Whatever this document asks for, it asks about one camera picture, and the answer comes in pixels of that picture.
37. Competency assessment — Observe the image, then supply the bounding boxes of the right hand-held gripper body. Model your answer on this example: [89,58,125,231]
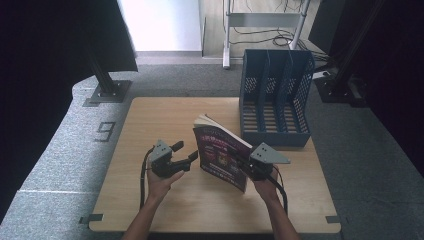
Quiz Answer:
[248,142,291,182]

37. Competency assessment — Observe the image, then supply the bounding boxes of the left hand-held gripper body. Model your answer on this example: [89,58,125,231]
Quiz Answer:
[148,139,184,179]

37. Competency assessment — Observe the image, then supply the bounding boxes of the purple magazine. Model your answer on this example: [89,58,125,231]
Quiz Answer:
[192,113,254,194]

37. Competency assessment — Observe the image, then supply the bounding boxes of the person's left hand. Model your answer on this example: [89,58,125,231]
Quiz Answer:
[145,165,186,203]

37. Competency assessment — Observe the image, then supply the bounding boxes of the person's right hand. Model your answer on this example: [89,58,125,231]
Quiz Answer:
[252,167,280,203]

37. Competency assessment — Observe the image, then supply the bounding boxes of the blue file organizer rack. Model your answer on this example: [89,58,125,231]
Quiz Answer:
[238,48,316,148]

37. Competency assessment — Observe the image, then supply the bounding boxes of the black metal stand with base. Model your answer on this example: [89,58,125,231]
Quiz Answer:
[313,0,388,105]
[82,49,133,108]

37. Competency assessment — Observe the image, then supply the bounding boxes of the white power strip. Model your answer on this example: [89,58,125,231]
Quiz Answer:
[312,69,332,80]

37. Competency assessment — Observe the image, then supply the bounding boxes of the dark curtain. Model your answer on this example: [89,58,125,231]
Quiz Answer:
[308,0,424,176]
[0,0,139,223]

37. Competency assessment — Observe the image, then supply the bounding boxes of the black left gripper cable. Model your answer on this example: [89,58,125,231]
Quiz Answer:
[139,147,156,211]

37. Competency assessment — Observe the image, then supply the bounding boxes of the black floor cables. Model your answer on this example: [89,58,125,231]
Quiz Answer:
[229,0,331,63]

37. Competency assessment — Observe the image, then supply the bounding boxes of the white metal stand frame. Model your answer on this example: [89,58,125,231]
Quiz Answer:
[222,0,313,70]

